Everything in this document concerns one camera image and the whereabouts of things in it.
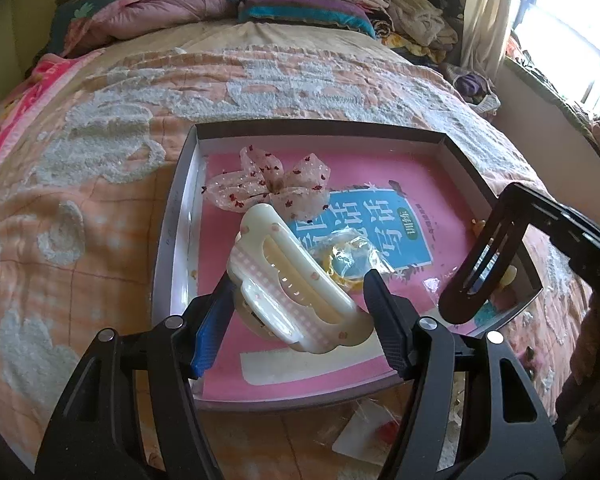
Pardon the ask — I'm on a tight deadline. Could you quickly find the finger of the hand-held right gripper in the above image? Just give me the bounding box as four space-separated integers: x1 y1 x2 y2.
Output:
500 182 600 261
569 249 600 287

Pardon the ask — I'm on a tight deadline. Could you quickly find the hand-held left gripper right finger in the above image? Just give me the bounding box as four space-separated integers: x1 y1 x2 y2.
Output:
362 268 566 480

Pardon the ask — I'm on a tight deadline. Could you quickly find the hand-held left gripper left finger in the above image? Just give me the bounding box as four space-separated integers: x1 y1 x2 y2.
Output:
34 266 233 480

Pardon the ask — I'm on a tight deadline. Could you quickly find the brown oval hair clip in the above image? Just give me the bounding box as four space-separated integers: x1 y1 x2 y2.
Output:
438 195 531 325

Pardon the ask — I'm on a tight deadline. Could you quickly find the clear bag with yellow jewelry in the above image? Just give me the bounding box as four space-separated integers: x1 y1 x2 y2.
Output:
317 226 396 288

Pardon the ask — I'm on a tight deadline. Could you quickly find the grey box tray pink inside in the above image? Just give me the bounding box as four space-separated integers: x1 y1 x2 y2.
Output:
151 119 545 413

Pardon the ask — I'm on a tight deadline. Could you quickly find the cream claw hair clip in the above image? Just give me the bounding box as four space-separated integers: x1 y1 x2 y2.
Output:
228 203 372 354

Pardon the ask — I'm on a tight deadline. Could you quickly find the sheer pink bow hair clip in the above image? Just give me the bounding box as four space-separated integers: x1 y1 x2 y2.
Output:
200 145 333 223

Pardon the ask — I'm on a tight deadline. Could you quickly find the person's right forearm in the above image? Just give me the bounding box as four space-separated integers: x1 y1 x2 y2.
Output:
555 290 600 441

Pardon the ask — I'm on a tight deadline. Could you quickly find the clear packet with red bead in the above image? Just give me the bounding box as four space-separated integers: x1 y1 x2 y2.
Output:
331 399 411 461

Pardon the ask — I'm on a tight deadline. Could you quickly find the basket with purple cloth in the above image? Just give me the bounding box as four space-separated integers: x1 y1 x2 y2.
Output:
452 72 501 116

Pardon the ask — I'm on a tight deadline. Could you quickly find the peach cloud pattern blanket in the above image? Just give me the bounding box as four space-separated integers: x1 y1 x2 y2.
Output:
0 45 596 480

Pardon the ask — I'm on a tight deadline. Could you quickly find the window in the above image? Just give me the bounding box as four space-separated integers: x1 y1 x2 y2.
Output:
510 0 600 121

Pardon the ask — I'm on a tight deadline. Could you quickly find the cream curtain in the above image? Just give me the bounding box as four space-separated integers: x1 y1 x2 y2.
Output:
460 0 523 81

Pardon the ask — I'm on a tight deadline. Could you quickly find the pile of clothes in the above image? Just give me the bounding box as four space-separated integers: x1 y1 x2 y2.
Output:
325 0 462 61

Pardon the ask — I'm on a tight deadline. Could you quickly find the beige bed sheet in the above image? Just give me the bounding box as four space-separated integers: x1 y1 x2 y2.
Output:
95 19 411 63

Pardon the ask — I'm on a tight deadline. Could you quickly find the pink cartoon blanket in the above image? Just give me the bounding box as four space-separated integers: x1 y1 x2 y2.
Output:
0 50 96 186

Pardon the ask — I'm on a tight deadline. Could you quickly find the striped purple teal pillow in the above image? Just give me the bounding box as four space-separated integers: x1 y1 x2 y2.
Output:
237 0 376 38

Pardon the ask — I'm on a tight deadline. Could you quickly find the pink and navy floral quilt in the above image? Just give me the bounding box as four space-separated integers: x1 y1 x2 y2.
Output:
47 0 253 56

